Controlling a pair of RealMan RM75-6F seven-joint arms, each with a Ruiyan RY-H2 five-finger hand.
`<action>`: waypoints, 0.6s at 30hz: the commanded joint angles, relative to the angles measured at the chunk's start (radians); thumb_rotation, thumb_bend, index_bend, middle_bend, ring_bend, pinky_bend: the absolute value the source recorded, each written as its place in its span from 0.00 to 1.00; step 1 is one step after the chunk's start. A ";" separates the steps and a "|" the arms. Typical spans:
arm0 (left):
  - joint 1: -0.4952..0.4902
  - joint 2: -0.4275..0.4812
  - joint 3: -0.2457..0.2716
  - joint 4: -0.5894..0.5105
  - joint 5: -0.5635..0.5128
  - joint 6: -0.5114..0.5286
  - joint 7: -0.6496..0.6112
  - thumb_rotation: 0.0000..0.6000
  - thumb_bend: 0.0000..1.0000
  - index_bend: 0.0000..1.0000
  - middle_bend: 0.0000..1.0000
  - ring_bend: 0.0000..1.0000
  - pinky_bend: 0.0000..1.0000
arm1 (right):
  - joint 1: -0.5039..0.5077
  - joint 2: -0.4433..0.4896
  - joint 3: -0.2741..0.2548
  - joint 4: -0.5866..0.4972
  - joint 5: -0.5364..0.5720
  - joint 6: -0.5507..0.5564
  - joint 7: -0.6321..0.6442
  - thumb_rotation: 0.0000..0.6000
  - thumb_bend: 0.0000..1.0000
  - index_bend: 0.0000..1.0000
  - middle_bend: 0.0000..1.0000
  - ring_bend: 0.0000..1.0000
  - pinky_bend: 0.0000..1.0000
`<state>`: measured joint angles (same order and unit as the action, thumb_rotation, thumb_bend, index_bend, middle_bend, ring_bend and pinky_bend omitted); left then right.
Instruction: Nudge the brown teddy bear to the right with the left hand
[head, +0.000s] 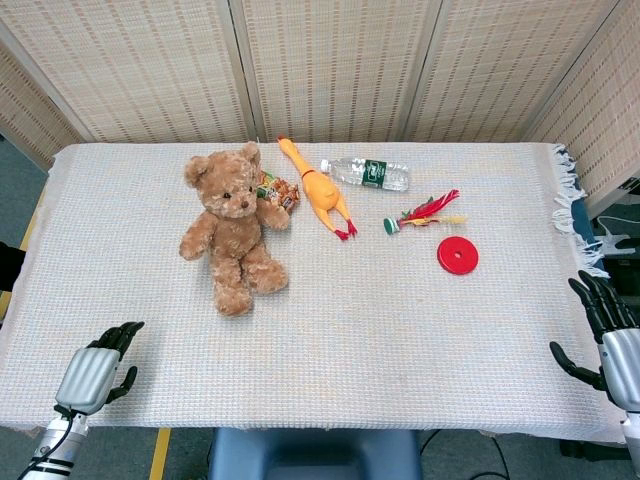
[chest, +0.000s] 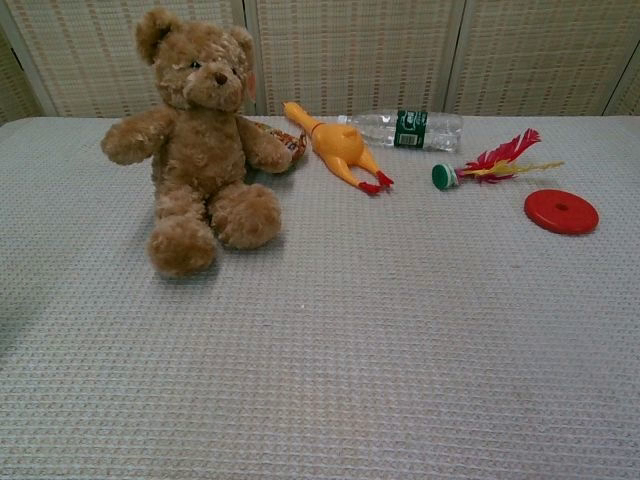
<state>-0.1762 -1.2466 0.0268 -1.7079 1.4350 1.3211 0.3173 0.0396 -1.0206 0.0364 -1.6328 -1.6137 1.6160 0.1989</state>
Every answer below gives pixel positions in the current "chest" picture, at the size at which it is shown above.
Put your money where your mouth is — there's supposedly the red plastic disc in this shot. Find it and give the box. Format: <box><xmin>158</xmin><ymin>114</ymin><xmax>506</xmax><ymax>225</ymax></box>
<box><xmin>523</xmin><ymin>189</ymin><xmax>600</xmax><ymax>236</ymax></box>

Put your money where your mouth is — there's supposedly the yellow rubber chicken toy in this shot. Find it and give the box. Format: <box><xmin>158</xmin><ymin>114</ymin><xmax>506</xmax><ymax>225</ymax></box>
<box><xmin>282</xmin><ymin>101</ymin><xmax>395</xmax><ymax>196</ymax></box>

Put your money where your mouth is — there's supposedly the brown plush teddy bear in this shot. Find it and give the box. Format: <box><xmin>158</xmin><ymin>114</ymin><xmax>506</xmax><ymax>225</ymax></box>
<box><xmin>99</xmin><ymin>6</ymin><xmax>294</xmax><ymax>279</ymax></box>

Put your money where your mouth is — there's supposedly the white woven tablecloth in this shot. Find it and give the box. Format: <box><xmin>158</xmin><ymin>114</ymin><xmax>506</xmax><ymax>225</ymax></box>
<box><xmin>0</xmin><ymin>115</ymin><xmax>640</xmax><ymax>480</ymax></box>

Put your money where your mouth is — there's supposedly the beige woven folding screen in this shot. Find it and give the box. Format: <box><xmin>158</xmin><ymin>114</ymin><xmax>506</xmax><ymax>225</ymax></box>
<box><xmin>0</xmin><ymin>0</ymin><xmax>640</xmax><ymax>126</ymax></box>

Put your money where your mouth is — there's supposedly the red feather shuttlecock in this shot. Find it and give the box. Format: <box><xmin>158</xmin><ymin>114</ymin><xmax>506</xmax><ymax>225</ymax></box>
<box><xmin>431</xmin><ymin>128</ymin><xmax>566</xmax><ymax>192</ymax></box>

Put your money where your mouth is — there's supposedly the colourful snack bag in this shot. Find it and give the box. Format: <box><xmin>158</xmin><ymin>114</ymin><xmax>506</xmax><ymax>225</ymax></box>
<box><xmin>248</xmin><ymin>119</ymin><xmax>310</xmax><ymax>174</ymax></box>

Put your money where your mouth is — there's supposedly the clear green-labelled water bottle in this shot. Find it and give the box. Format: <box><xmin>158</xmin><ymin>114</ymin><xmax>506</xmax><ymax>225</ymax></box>
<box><xmin>337</xmin><ymin>109</ymin><xmax>464</xmax><ymax>154</ymax></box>

